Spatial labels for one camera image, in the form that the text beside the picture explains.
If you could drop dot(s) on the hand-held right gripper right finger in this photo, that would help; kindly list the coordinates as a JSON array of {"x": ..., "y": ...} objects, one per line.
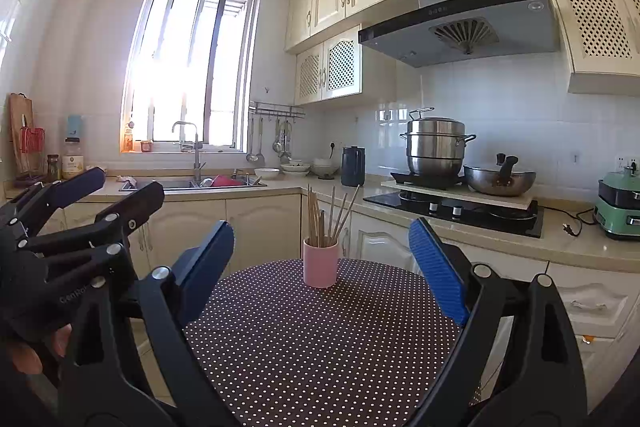
[{"x": 440, "y": 272}]

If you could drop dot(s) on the wooden cutting board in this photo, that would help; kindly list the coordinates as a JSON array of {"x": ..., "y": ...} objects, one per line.
[{"x": 20, "y": 112}]

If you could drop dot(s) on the dark blue kettle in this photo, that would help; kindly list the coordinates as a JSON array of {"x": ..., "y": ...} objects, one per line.
[{"x": 353, "y": 169}]

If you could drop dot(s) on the green electric cooker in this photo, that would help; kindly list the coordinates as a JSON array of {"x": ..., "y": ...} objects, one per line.
[{"x": 620, "y": 212}]

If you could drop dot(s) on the small orange jar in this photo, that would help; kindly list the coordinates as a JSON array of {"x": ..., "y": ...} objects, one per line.
[{"x": 146, "y": 146}]

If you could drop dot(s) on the black pot stand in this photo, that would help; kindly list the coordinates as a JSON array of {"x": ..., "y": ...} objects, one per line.
[{"x": 430, "y": 181}]

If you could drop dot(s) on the metal ladle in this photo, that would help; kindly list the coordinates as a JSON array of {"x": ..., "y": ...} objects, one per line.
[{"x": 252, "y": 155}]

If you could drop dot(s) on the pale dish rag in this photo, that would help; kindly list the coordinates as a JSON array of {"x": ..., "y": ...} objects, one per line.
[{"x": 127, "y": 180}]

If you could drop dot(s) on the kitchen window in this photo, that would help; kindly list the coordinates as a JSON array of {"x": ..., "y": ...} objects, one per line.
[{"x": 185, "y": 67}]

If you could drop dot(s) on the pink cup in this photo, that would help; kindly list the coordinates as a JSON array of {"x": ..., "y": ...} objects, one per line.
[{"x": 322, "y": 264}]

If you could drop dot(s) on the grey range hood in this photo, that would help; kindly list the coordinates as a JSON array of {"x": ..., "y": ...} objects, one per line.
[{"x": 505, "y": 27}]

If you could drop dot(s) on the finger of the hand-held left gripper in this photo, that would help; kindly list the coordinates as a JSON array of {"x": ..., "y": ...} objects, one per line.
[
  {"x": 137, "y": 202},
  {"x": 75, "y": 187}
]

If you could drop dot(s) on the small dark spice jar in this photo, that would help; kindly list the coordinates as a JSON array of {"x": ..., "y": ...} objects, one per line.
[{"x": 52, "y": 168}]

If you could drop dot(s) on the glass jar with black lid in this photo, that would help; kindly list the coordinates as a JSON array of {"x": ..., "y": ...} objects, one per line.
[{"x": 73, "y": 162}]

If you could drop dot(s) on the stack of white bowls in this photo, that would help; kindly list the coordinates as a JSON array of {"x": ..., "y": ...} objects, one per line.
[{"x": 325, "y": 168}]

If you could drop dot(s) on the white bowl with dark contents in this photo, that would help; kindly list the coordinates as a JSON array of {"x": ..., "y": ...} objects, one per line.
[{"x": 295, "y": 169}]

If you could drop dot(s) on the teal carton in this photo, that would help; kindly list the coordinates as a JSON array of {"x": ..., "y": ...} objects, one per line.
[{"x": 74, "y": 126}]

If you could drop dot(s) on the metal sink faucet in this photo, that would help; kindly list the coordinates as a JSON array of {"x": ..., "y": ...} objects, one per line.
[{"x": 198, "y": 159}]

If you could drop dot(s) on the bundle of wooden chopsticks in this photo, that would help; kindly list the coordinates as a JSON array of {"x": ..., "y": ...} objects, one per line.
[{"x": 315, "y": 222}]

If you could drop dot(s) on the person's left hand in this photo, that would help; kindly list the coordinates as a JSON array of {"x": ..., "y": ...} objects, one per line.
[{"x": 35, "y": 352}]

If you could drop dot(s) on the orange bottle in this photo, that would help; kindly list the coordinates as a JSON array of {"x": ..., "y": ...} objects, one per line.
[{"x": 128, "y": 138}]

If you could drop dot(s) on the white wall socket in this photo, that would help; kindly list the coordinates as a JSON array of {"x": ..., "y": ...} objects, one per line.
[{"x": 627, "y": 163}]

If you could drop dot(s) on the black glass gas stove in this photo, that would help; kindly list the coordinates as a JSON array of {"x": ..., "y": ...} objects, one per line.
[{"x": 460, "y": 214}]

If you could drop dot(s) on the steel steamer pot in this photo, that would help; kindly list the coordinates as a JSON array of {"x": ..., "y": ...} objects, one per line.
[{"x": 437, "y": 149}]

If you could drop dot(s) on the brown polka dot tablecloth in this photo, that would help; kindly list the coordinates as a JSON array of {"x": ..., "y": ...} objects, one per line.
[{"x": 325, "y": 357}]

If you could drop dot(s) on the cream lower cabinets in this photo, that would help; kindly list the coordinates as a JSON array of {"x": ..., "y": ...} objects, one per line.
[{"x": 260, "y": 222}]

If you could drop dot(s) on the pink dish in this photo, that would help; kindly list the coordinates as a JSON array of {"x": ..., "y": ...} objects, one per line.
[{"x": 225, "y": 181}]

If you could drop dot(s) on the small cream lattice door cabinet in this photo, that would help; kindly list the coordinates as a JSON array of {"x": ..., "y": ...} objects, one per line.
[{"x": 340, "y": 64}]

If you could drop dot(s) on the large cream lattice door cabinet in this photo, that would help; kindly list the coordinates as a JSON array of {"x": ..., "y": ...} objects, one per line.
[{"x": 597, "y": 22}]

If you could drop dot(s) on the metal utensil rail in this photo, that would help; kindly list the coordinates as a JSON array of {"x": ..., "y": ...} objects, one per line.
[{"x": 275, "y": 108}]

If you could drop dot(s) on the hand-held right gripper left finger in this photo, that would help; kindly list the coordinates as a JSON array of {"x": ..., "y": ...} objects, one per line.
[{"x": 205, "y": 267}]

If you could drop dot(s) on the steel kitchen sink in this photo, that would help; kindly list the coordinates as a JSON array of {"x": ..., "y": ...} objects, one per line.
[{"x": 160, "y": 184}]

